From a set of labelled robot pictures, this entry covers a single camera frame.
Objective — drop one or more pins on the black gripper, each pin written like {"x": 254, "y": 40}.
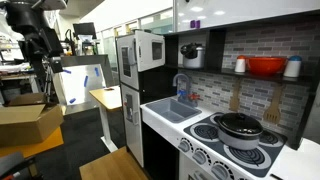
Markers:
{"x": 25, "y": 18}

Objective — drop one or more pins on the white toy microwave door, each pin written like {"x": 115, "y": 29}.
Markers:
{"x": 145, "y": 50}

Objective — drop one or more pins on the grey pot with black lid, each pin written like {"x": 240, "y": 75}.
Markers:
{"x": 238, "y": 131}

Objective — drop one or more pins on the grey stovetop panel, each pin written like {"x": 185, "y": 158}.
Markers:
{"x": 266, "y": 160}

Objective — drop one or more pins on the blue tape strip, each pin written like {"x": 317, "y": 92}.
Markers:
{"x": 72, "y": 100}
{"x": 97, "y": 72}
{"x": 86, "y": 81}
{"x": 67, "y": 71}

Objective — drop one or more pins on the cluttered background desk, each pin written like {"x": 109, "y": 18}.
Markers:
{"x": 16, "y": 77}

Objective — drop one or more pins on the black monitor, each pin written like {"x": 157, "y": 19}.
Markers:
{"x": 85, "y": 30}

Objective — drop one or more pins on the silver metal panel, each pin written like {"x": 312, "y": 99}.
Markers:
{"x": 76, "y": 90}

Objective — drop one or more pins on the brown cardboard box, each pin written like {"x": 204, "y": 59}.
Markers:
{"x": 26, "y": 126}

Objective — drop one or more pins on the small dark flat object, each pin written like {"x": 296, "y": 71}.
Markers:
{"x": 109, "y": 89}

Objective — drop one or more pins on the light wooden desk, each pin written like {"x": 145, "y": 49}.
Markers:
{"x": 106, "y": 98}

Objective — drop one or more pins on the orange floor mat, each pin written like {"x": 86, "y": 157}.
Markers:
{"x": 33, "y": 148}

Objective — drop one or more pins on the black grey chair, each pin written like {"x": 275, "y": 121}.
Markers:
{"x": 13, "y": 163}

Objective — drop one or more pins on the grey fridge door with dispenser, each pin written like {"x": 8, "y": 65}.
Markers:
{"x": 131, "y": 140}

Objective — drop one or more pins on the wooden floor platform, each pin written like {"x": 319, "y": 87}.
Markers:
{"x": 110, "y": 166}

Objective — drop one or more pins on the grey toy sink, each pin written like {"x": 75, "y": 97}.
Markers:
{"x": 171, "y": 110}

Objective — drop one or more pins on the grey toy faucet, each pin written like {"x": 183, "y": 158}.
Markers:
{"x": 186, "y": 83}

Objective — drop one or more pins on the small purple block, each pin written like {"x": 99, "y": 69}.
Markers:
{"x": 192, "y": 24}
{"x": 197, "y": 24}

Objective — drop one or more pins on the grey stove knob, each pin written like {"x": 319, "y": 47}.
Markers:
{"x": 184, "y": 146}
{"x": 199, "y": 156}
{"x": 220, "y": 171}

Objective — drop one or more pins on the white shaker orange cap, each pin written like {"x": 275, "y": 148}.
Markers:
{"x": 240, "y": 65}

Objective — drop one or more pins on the wooden spatula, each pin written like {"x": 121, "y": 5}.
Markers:
{"x": 234, "y": 103}

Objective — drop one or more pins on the white glossy board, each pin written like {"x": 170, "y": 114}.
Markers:
{"x": 250, "y": 10}

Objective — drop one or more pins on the black white toy kitchen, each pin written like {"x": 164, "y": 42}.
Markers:
{"x": 266, "y": 36}

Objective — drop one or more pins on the red plastic bowl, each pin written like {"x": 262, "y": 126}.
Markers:
{"x": 266, "y": 65}

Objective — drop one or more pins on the wooden slotted turner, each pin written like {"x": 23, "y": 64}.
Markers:
{"x": 273, "y": 113}

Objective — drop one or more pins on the white shaker blue cap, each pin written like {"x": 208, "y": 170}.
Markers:
{"x": 292, "y": 68}

